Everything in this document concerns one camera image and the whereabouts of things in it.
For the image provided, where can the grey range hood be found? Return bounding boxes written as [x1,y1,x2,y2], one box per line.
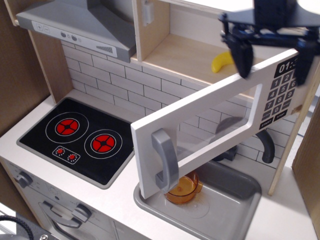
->
[16,0,136,63]

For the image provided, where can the dark grey toy faucet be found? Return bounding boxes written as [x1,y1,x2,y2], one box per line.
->
[209,116,275,164]

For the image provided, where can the yellow toy banana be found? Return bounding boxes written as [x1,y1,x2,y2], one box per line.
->
[211,51,235,73]

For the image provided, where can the grey oven knob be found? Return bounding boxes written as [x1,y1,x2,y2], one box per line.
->
[15,171,33,189]

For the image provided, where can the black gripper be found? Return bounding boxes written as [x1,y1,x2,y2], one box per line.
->
[219,0,320,86]

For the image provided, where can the grey toy sink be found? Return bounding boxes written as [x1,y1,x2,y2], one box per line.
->
[133,161,262,240]

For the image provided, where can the orange transparent toy pot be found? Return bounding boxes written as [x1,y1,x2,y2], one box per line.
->
[164,171,203,205]

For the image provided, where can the white toy microwave door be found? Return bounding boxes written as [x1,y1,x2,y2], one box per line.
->
[131,50,303,199]

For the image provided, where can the black toy stovetop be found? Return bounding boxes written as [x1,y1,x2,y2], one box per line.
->
[17,98,134,189]

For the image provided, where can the black cable bottom left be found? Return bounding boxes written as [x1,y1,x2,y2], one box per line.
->
[0,215,34,240]

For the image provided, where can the brown cardboard box right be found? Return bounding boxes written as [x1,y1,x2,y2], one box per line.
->
[292,102,320,231]

